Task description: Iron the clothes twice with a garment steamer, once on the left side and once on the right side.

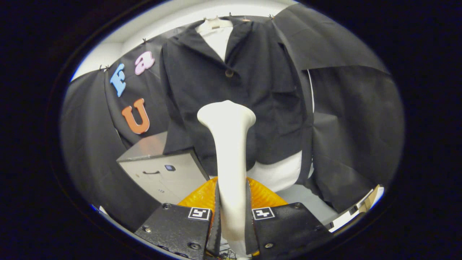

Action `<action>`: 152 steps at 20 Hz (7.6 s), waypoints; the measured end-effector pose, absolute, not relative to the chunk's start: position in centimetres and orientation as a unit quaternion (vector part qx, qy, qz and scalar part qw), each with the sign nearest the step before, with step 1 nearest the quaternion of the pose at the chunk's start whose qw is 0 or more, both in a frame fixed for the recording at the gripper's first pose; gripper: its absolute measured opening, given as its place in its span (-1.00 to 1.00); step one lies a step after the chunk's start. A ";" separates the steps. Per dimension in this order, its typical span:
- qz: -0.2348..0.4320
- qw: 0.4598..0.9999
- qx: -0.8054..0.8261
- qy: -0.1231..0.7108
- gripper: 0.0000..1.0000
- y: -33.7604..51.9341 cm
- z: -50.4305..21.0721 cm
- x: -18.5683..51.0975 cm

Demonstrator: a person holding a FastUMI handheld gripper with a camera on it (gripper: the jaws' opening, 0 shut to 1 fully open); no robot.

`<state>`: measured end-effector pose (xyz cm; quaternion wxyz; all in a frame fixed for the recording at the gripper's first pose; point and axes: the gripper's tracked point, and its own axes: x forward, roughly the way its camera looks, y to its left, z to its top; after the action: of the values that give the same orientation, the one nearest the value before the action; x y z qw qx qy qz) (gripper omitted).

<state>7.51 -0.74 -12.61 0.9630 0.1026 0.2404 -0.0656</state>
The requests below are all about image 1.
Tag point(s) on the black suit jacket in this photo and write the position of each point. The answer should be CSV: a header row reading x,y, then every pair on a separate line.
x,y
187,90

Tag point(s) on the black backdrop cloth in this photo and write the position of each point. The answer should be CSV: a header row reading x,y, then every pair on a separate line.
x,y
353,126

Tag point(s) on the grey cabinet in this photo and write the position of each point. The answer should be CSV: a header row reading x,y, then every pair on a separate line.
x,y
162,180

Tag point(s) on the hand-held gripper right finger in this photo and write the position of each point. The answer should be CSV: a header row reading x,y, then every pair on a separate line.
x,y
288,227

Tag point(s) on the white mannequin torso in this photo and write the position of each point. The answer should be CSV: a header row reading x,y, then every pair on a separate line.
x,y
281,173

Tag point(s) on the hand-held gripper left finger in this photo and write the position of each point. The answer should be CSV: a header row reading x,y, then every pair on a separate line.
x,y
173,227

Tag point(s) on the cardboard box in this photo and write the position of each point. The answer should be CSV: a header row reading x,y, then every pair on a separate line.
x,y
371,196

